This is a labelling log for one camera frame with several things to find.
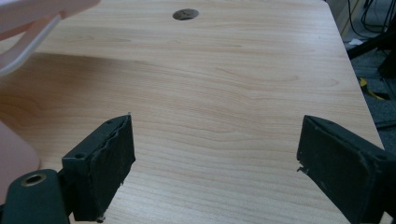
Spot yellow black strap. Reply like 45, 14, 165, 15
359, 77, 390, 102

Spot black metal stand leg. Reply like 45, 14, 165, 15
346, 29, 396, 61

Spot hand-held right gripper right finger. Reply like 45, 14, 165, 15
296, 114, 396, 224

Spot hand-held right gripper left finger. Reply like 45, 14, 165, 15
61, 114, 136, 223

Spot black cables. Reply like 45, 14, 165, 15
346, 0, 396, 35

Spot round table cable hole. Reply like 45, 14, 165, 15
172, 7, 200, 21

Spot white paper scrap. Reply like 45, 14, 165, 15
347, 37, 365, 48

